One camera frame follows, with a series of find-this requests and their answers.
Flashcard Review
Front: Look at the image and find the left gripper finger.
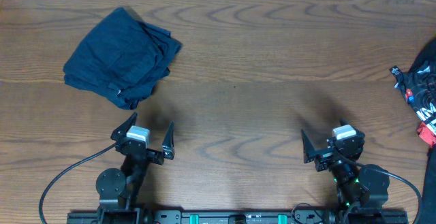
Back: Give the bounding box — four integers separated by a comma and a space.
162, 121, 175, 160
110, 112, 138, 141

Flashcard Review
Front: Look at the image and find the black orange patterned sports jersey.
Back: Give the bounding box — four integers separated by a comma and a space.
390, 38, 435, 133

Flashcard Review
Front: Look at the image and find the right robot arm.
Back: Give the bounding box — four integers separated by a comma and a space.
301, 121, 389, 223

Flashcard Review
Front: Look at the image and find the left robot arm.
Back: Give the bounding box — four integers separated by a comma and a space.
94, 112, 175, 224

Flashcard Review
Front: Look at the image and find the folded dark blue garment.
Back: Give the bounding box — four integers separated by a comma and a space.
63, 7, 182, 110

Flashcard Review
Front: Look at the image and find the red cloth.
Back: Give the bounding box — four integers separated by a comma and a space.
416, 122, 435, 148

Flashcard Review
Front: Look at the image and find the black fabric at right edge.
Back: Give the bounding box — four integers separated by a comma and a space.
419, 146, 436, 224

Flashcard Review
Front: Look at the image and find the black aluminium mounting rail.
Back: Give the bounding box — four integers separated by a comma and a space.
66, 208, 409, 224

